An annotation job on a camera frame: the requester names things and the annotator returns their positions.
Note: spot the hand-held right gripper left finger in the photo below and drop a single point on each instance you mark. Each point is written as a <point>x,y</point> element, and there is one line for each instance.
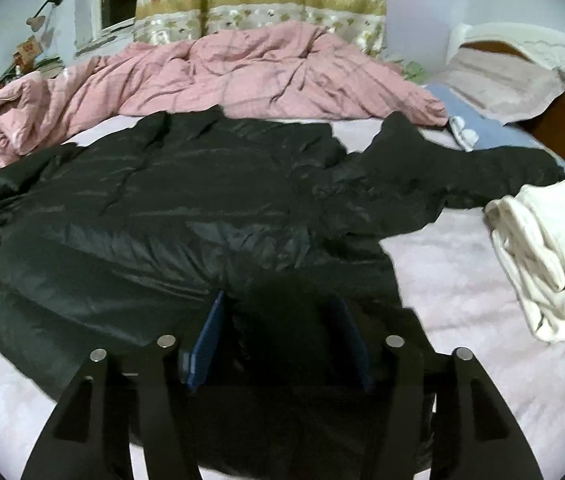
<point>207,342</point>

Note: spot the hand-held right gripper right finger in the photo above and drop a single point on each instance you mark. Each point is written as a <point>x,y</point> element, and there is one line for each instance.
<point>353,347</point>

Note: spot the black puffer jacket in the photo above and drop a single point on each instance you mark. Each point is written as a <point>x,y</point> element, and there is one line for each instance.
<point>187,220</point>

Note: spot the bed with pink floral sheet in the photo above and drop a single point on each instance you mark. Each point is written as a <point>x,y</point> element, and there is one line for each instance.
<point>462,285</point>

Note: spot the pile of desk clutter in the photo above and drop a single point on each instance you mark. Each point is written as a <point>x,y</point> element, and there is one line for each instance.
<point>27,55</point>

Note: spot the cream white folded garment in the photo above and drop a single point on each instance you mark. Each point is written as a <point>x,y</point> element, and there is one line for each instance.
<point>552,240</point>

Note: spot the small white cloth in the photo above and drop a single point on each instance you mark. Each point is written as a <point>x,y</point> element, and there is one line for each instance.
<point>465,135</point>

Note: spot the light blue pillow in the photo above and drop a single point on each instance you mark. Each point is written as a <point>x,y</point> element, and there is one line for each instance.
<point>492,130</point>

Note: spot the pink checked quilt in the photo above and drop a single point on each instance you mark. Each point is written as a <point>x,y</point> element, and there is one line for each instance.
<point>262,75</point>

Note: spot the green floral cloth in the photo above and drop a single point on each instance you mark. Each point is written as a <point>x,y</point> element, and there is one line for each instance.
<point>415,71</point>

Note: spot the beige pink pillow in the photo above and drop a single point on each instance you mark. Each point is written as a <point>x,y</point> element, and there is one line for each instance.
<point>502,85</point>

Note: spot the tree print curtain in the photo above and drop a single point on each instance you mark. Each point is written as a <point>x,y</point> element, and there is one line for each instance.
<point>262,0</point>

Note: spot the wall lamp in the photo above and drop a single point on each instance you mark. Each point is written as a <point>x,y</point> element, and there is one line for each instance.
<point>37,21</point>

